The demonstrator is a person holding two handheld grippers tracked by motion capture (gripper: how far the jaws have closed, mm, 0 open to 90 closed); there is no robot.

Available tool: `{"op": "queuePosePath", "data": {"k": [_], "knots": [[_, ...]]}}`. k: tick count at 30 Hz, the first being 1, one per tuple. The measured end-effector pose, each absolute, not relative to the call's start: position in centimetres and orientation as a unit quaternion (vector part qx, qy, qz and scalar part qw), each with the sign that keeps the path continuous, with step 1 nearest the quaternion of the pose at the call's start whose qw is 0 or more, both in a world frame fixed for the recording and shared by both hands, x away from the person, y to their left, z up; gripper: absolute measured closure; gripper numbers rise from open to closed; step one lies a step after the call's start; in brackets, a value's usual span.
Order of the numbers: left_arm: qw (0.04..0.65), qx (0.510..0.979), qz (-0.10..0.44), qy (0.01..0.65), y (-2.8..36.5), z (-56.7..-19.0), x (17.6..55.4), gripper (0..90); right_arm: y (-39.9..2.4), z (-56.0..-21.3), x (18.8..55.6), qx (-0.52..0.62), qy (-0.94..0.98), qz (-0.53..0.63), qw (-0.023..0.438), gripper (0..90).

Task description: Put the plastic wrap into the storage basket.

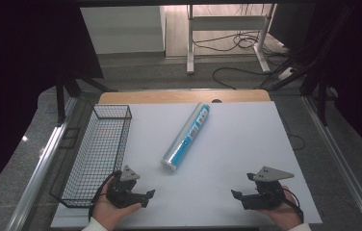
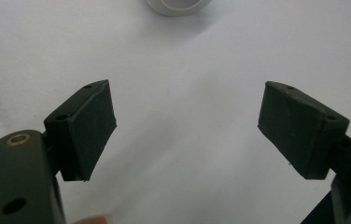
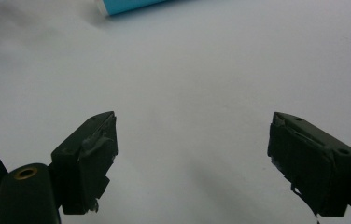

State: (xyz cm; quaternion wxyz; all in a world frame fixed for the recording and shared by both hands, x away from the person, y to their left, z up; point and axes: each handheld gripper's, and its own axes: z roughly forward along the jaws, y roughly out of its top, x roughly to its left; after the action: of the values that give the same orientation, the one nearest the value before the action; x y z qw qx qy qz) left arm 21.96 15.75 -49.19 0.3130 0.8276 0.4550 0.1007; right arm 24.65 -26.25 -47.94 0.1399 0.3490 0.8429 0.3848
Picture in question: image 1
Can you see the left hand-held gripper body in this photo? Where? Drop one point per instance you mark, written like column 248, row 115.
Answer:
column 122, row 192

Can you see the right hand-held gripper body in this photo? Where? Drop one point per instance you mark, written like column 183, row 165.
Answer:
column 267, row 192

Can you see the plastic wrap roll blue label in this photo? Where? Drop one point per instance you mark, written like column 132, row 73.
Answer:
column 187, row 136

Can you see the person's left hand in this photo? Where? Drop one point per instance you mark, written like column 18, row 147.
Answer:
column 107, row 213

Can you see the person's right hand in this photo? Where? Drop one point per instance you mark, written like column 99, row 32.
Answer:
column 281, row 215

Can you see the white table board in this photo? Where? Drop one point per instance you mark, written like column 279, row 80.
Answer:
column 227, row 154

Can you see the person's left white sleeve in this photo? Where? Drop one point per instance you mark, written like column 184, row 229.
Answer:
column 95, row 225

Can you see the person's white sleeve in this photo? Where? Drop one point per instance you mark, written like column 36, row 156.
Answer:
column 95, row 225
column 300, row 227

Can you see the person's right white sleeve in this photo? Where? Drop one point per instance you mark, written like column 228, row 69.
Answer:
column 300, row 227

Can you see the black metal stand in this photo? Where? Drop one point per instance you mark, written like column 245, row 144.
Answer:
column 61, row 102
column 322, row 96

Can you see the white power strip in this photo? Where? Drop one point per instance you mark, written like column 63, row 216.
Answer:
column 286, row 73

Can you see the white cabinet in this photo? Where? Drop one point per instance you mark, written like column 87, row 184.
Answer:
column 121, row 29

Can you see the aluminium rail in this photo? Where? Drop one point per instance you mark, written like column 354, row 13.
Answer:
column 346, row 166
column 41, row 166

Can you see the white metal desk frame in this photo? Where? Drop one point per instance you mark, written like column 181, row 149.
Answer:
column 190, row 38

